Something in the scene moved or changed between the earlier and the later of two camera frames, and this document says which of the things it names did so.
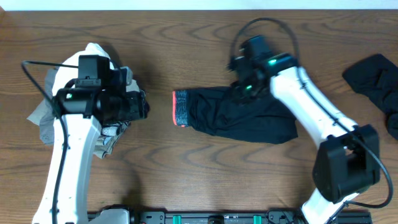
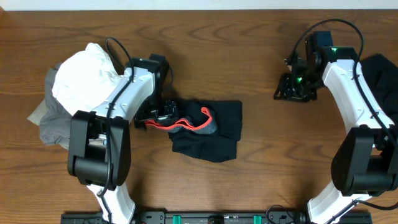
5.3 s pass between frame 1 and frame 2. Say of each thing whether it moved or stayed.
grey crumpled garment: stayed
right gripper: moved
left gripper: moved
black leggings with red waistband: moved
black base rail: stayed
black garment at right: stayed
